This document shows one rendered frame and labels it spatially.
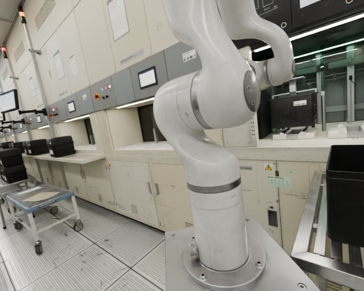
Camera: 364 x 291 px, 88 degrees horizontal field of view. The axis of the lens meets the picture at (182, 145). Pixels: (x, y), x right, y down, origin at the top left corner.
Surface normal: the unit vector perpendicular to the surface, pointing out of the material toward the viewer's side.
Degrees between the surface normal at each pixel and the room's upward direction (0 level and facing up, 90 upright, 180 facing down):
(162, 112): 92
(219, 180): 89
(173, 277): 0
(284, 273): 0
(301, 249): 0
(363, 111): 90
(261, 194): 90
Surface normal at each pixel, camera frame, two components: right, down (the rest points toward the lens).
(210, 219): -0.43, 0.21
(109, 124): 0.77, -0.01
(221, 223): 0.00, 0.15
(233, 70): 0.21, -0.21
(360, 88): -0.62, 0.22
